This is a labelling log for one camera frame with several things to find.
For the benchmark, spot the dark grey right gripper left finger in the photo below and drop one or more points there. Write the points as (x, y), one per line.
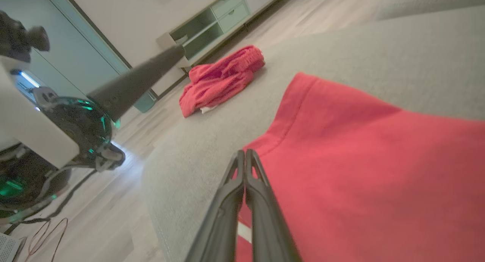
(223, 224)

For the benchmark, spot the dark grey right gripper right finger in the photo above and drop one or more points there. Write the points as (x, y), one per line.
(269, 224)

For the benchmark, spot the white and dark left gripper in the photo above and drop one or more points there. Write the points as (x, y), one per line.
(34, 133)

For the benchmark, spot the red shorts with white trim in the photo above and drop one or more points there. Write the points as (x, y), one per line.
(219, 80)

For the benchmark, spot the red basketball jersey white sleeves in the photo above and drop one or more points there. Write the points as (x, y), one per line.
(371, 178)

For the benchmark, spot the white sideboard with green drawers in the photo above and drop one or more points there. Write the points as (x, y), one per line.
(227, 12)

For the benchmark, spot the white printed paper sheet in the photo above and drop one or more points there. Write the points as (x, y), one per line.
(7, 248)

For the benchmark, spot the grey sofa back cushion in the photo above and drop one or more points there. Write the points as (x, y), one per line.
(435, 0)

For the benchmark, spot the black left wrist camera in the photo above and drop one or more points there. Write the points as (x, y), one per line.
(15, 35)

